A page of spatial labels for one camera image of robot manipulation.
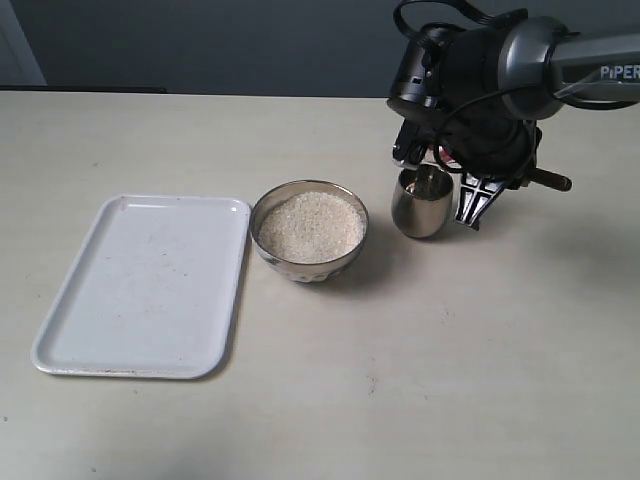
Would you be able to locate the steel bowl of rice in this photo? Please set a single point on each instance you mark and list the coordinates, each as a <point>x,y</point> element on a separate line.
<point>309,230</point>

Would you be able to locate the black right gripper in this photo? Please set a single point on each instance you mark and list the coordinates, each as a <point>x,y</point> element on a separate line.
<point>489,149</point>

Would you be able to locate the steel cup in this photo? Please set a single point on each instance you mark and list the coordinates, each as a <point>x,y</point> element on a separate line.
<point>422,201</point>

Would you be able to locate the brown wooden spoon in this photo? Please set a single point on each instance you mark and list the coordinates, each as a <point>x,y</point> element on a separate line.
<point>550,179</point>

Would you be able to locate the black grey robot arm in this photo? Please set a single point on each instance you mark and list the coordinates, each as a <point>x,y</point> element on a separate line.
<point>474,99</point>

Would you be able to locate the white rectangular tray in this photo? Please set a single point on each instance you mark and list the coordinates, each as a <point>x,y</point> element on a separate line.
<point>152,292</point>

